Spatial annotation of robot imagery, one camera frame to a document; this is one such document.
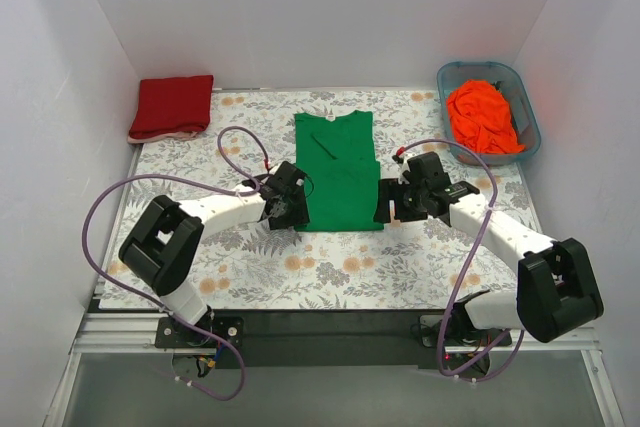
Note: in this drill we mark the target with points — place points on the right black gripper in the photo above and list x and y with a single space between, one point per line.
388 202

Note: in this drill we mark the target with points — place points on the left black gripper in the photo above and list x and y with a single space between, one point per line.
295 204

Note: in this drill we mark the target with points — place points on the green t-shirt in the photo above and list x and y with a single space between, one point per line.
339 157

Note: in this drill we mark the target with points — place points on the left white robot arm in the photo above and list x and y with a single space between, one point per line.
161 247

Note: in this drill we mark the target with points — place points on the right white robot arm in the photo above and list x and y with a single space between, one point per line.
556 290

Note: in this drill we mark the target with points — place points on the floral table mat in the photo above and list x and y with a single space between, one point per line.
404 265

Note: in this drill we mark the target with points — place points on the orange t-shirt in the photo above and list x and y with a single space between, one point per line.
481 120

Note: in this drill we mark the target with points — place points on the folded pink cloth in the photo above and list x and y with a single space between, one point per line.
181 136

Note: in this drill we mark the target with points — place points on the folded red t-shirt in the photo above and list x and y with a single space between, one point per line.
176 104

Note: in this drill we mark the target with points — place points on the blue plastic bin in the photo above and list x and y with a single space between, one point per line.
508 83

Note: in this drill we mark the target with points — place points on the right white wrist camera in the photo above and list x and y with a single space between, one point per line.
401 159

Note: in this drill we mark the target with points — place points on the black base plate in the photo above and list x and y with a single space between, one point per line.
320 338

